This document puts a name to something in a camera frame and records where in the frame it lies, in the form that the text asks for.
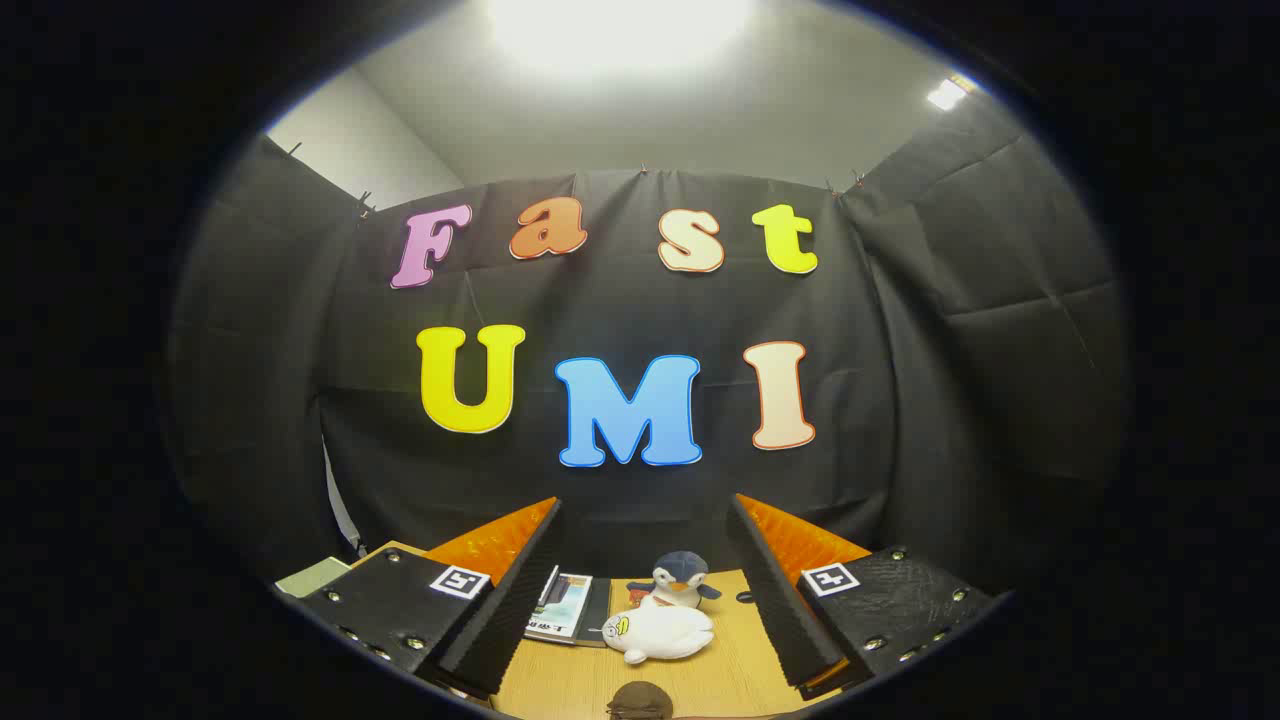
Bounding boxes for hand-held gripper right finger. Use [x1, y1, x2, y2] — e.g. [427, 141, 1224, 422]
[727, 493, 1001, 701]

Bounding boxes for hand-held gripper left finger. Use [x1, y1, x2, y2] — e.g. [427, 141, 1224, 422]
[298, 497, 563, 699]

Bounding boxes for brown fuzzy shoe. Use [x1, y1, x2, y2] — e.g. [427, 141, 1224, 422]
[607, 682, 674, 720]

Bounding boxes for green fabric storage box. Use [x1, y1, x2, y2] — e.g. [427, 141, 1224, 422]
[275, 557, 351, 599]

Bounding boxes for penguin plush toy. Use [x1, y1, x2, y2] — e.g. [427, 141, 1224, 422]
[627, 550, 723, 611]

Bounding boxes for white seal plush toy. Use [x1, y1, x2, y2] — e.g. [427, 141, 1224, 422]
[600, 597, 717, 666]

